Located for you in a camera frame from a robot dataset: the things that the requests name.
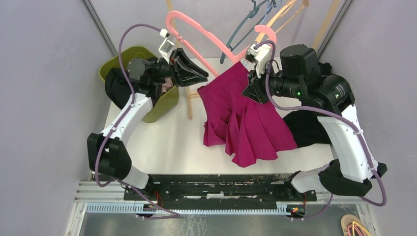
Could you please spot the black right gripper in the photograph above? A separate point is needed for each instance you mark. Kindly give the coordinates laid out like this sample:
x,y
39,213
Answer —
x,y
254,89

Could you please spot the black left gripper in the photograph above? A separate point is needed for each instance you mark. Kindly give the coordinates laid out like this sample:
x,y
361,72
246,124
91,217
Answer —
x,y
184,76

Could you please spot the light pink dress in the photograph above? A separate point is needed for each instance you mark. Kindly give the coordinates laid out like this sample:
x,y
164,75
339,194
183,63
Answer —
x,y
167,85

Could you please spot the magenta skirt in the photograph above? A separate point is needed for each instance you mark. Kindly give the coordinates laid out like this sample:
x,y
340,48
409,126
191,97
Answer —
x,y
249,131

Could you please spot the light blue hanger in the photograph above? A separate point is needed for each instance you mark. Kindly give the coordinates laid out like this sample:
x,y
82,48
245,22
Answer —
x,y
271,4

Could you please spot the beige wooden hanger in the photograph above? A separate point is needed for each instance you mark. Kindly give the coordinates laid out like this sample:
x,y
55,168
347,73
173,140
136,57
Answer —
x,y
289,4

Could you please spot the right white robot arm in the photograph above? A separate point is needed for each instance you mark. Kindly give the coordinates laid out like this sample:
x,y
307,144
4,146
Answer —
x,y
330,98

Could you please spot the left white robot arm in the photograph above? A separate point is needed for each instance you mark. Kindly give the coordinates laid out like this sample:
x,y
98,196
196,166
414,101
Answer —
x,y
137,87

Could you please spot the olive green plastic basket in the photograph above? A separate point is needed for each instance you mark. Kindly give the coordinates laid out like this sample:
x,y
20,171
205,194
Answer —
x,y
165,102

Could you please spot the black garment pile with flower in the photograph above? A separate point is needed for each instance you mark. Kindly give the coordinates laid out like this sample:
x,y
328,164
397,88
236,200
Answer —
x,y
306,129

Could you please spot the hangers bundle in corner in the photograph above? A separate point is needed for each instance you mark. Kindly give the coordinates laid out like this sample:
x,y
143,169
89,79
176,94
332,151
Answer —
x,y
352,226

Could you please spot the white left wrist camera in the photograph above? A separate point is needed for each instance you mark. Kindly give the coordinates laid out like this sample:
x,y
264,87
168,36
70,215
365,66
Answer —
x,y
167,47

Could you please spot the grey wall conduit strip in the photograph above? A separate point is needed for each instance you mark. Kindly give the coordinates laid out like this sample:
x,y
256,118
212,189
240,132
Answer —
x,y
99,26

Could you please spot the wooden clothes rack frame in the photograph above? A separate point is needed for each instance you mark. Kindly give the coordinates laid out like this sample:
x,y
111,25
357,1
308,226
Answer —
x,y
330,22

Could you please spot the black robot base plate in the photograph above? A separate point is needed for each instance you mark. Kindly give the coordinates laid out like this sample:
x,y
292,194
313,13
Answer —
x,y
224,192

